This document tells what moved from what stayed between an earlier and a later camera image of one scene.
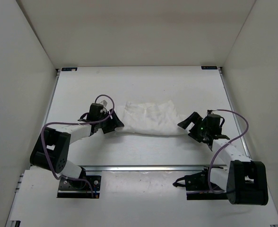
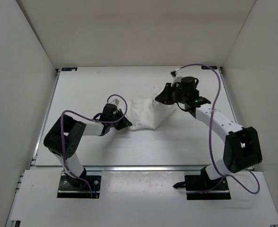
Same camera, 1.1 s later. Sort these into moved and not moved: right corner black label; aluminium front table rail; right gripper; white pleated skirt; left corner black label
Moved: white pleated skirt; right gripper
Not moved: right corner black label; left corner black label; aluminium front table rail
